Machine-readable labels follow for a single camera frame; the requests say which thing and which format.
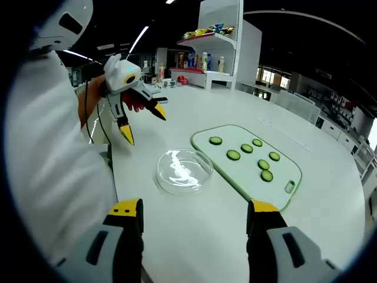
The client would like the ceiling strip light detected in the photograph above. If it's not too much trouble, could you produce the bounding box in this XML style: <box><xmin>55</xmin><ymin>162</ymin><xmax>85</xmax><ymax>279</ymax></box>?
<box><xmin>62</xmin><ymin>49</ymin><xmax>102</xmax><ymax>64</ymax></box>
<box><xmin>128</xmin><ymin>25</ymin><xmax>150</xmax><ymax>54</ymax></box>

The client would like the wall display rack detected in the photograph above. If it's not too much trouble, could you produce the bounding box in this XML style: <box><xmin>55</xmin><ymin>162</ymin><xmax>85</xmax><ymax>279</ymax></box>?
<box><xmin>306</xmin><ymin>85</ymin><xmax>359</xmax><ymax>124</ymax></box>

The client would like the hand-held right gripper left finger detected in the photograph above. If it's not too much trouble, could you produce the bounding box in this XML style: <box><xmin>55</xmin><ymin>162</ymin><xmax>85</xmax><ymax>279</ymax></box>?
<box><xmin>54</xmin><ymin>198</ymin><xmax>145</xmax><ymax>283</ymax></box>

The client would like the group of cucumber slices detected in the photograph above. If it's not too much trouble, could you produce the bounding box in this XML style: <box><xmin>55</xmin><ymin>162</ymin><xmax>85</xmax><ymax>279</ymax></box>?
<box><xmin>209</xmin><ymin>136</ymin><xmax>281</xmax><ymax>183</ymax></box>

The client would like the person's left hand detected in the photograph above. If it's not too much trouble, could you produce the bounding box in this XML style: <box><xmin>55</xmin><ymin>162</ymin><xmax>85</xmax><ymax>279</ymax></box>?
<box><xmin>122</xmin><ymin>93</ymin><xmax>147</xmax><ymax>113</ymax></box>

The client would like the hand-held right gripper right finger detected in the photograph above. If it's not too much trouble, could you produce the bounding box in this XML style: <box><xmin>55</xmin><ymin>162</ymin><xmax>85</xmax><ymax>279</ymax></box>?
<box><xmin>246</xmin><ymin>199</ymin><xmax>344</xmax><ymax>283</ymax></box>

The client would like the person in white shirt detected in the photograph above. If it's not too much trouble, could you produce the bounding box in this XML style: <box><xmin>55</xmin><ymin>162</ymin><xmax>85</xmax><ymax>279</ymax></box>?
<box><xmin>4</xmin><ymin>50</ymin><xmax>118</xmax><ymax>266</ymax></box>

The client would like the white green-edged cutting board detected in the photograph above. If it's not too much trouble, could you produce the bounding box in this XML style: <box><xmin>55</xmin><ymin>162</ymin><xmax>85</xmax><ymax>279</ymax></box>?
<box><xmin>190</xmin><ymin>124</ymin><xmax>303</xmax><ymax>212</ymax></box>

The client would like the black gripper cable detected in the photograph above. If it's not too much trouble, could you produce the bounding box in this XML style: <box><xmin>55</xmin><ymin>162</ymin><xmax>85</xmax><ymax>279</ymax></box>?
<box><xmin>84</xmin><ymin>79</ymin><xmax>113</xmax><ymax>146</ymax></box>

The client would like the low white cabinet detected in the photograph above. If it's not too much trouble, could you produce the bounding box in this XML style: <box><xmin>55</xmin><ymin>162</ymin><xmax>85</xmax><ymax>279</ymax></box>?
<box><xmin>316</xmin><ymin>116</ymin><xmax>372</xmax><ymax>157</ymax></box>

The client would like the glass petri dish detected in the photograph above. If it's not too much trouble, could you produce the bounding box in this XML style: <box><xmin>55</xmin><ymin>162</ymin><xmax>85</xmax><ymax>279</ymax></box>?
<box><xmin>156</xmin><ymin>152</ymin><xmax>214</xmax><ymax>196</ymax></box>

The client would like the white worn device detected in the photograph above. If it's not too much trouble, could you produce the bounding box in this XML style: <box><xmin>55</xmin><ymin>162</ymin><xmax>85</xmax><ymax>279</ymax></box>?
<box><xmin>28</xmin><ymin>0</ymin><xmax>94</xmax><ymax>55</ymax></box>

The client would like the white shelf unit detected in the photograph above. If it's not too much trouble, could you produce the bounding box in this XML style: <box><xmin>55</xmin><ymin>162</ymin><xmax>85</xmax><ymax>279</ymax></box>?
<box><xmin>169</xmin><ymin>0</ymin><xmax>263</xmax><ymax>91</ymax></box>

